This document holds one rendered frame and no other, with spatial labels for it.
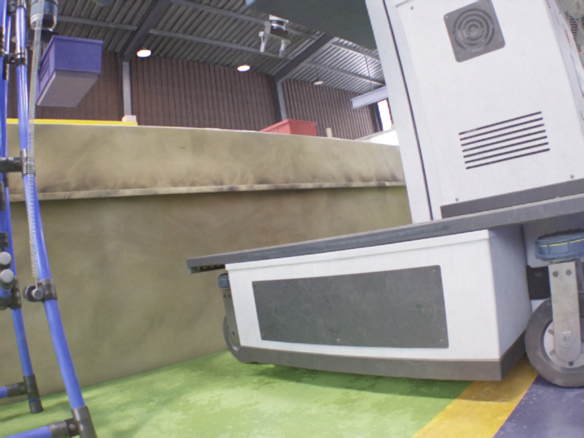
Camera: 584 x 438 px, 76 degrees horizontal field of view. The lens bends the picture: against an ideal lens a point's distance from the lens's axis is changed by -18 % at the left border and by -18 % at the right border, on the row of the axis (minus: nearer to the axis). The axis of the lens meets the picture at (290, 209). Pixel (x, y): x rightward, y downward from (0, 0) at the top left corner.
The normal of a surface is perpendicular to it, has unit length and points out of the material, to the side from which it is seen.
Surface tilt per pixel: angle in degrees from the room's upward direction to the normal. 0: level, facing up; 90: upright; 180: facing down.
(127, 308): 90
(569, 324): 90
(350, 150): 90
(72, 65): 92
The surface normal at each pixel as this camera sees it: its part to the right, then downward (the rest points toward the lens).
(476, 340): -0.70, 0.05
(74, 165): 0.68, -0.16
